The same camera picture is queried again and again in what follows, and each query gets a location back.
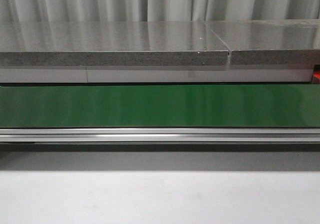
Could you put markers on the grey granite slab left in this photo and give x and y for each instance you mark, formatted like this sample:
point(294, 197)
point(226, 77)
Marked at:
point(101, 43)

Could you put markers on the grey granite slab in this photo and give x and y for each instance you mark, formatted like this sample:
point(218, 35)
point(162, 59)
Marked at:
point(293, 42)
point(101, 43)

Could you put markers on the green conveyor belt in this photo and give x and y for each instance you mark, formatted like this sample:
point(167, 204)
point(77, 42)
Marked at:
point(201, 105)

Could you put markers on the grey granite slab right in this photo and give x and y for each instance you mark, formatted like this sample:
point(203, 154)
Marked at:
point(293, 42)

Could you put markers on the red plastic tray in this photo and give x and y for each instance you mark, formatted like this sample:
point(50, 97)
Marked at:
point(316, 77)

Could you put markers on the grey curtain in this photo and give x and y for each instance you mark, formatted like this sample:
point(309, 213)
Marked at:
point(156, 10)

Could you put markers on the aluminium conveyor frame rail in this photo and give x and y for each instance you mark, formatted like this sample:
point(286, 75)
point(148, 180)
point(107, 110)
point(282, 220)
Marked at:
point(278, 135)

